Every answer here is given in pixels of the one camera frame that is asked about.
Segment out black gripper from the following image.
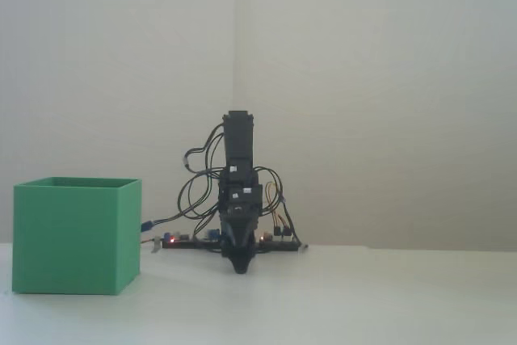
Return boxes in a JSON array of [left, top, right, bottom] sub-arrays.
[[217, 183, 263, 276]]

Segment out green open bin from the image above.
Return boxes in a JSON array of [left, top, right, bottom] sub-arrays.
[[11, 176, 143, 296]]

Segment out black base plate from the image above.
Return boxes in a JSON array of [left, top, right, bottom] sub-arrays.
[[161, 238, 302, 253]]

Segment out coloured jumper wires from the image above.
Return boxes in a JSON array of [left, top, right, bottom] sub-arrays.
[[265, 182, 294, 238]]

